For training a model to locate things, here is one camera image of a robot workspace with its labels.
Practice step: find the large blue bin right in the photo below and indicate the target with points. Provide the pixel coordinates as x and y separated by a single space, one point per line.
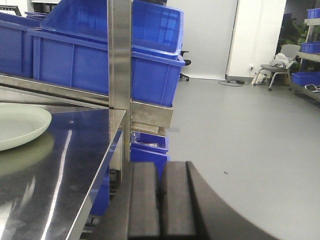
83 64

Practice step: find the pale green plate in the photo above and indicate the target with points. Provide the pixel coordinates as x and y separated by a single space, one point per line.
20 124

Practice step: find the small blue bin middle rack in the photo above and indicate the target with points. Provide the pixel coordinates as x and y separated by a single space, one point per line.
310 47

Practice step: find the far metal rack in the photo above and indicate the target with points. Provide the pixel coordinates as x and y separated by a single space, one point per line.
310 90

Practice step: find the stainless steel shelf rail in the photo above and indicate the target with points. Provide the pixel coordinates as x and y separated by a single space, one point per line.
141 112

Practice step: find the large blue bin left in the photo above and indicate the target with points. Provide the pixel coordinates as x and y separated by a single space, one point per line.
16 45

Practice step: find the small blue bin rack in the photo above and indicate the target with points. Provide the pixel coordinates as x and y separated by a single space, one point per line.
313 13
310 47

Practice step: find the blue tray on far rack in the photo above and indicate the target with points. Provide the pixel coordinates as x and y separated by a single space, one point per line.
306 78

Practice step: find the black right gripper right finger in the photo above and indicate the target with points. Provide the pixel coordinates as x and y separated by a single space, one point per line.
192 210

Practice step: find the stainless steel shelf post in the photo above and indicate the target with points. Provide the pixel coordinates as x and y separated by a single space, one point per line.
119 26

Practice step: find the white cloth on chair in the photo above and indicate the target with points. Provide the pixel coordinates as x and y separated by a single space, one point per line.
280 61

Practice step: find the grey office chair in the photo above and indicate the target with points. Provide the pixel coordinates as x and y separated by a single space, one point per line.
289 50

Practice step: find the large blue bin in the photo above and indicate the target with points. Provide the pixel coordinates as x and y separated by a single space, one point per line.
16 45
83 64

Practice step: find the tilted blue bin on top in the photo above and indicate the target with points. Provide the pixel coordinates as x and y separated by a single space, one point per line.
156 29

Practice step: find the small blue bin top rack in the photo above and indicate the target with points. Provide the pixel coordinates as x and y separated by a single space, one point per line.
313 13

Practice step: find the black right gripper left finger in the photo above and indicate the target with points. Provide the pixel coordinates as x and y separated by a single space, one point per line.
144 217

